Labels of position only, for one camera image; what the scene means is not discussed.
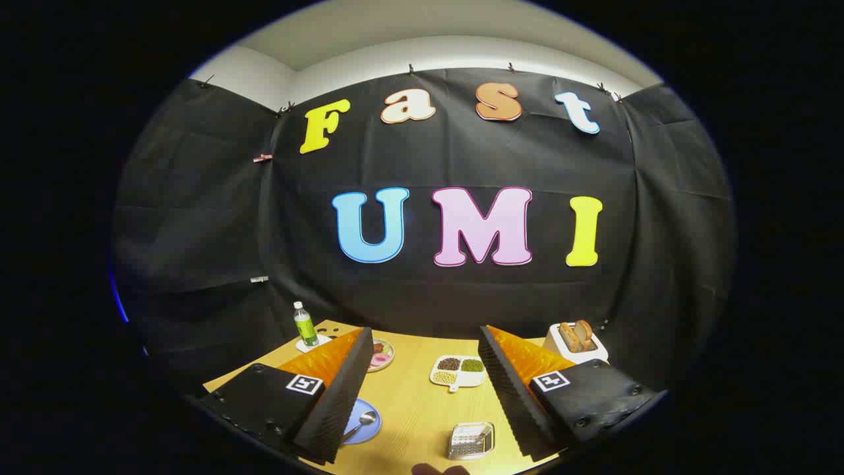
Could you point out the white divided dish of beans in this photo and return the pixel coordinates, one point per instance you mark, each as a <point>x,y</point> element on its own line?
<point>455,380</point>

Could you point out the blue round plate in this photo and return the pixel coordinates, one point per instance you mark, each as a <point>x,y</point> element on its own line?
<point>370,433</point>

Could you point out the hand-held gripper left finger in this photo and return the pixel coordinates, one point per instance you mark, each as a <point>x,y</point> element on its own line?
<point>343,396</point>

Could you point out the white toaster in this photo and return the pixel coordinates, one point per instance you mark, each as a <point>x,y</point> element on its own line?
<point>559,344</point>

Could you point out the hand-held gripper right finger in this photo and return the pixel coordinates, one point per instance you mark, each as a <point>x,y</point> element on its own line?
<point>511,396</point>

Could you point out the plate of meat and vegetables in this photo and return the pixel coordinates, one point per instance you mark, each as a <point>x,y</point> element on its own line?
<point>382,358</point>

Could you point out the green label plastic bottle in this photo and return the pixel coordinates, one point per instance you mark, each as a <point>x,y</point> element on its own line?
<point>305,328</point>

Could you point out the toasted bread slice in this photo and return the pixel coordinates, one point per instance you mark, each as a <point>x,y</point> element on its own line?
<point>570,338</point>
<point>584,331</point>

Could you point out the white square coaster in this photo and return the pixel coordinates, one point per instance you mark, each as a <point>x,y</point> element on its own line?
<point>323,341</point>

